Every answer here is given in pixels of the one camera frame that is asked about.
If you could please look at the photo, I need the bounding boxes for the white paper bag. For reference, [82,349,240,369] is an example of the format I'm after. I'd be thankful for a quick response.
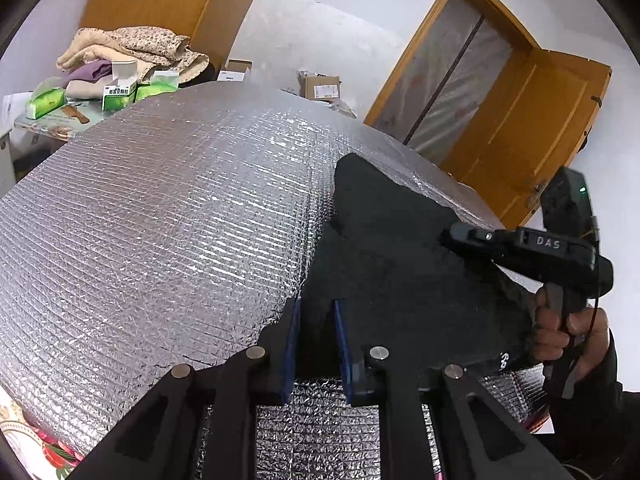
[2,92,36,131]

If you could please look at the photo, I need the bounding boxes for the wooden door frame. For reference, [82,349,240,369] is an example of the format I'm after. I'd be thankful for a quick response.
[362,0,539,162]

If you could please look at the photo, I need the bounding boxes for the pale pink cloth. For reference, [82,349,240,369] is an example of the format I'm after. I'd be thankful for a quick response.
[64,80,109,101]

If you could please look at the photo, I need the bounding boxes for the green white medicine box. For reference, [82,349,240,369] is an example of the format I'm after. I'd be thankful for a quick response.
[102,82,139,111]

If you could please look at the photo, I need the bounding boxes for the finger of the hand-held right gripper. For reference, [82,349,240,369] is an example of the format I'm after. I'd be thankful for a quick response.
[439,223,523,262]

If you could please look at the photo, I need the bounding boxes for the silver foil mat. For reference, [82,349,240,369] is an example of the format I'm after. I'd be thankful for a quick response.
[0,82,552,480]

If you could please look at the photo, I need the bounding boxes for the clear plastic door curtain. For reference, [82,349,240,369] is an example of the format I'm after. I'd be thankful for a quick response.
[372,0,514,167]

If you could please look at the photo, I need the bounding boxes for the metal door handle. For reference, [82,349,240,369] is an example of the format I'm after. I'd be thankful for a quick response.
[527,179,551,207]

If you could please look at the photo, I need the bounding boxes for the cardboard box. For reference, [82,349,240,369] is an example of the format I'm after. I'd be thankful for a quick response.
[299,72,341,101]

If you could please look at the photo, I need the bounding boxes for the person's right hand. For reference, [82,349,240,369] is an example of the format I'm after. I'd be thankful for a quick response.
[530,290,612,382]

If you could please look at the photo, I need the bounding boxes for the wooden wardrobe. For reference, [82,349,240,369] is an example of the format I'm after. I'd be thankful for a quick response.
[80,0,279,62]

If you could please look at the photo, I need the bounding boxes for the black sweater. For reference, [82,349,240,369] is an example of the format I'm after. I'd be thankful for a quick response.
[295,154,552,397]

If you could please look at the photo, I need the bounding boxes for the patterned side table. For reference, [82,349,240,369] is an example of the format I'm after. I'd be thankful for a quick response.
[13,97,119,142]

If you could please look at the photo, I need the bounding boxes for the wooden door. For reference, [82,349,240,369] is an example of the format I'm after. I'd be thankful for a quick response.
[440,48,614,232]

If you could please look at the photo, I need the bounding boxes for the person's right forearm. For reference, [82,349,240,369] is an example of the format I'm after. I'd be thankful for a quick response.
[544,330,640,467]

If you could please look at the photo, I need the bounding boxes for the green tissue pack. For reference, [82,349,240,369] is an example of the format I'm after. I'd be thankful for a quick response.
[25,87,66,120]
[135,70,180,104]

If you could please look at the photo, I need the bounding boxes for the floral beige quilt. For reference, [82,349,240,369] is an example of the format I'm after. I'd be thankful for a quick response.
[56,26,211,84]

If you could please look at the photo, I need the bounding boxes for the white drawer cabinet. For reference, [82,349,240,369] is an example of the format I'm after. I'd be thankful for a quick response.
[0,127,19,197]

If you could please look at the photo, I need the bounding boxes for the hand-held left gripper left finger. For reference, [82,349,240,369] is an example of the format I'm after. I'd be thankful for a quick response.
[67,297,303,480]

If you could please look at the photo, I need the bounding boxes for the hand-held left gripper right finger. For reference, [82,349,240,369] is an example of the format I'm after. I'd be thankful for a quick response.
[332,299,576,480]

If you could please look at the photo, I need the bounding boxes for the purple cloth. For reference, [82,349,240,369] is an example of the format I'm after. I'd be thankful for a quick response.
[67,59,114,84]

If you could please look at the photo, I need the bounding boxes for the wooden comb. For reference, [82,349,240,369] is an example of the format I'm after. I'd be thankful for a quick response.
[58,103,91,125]

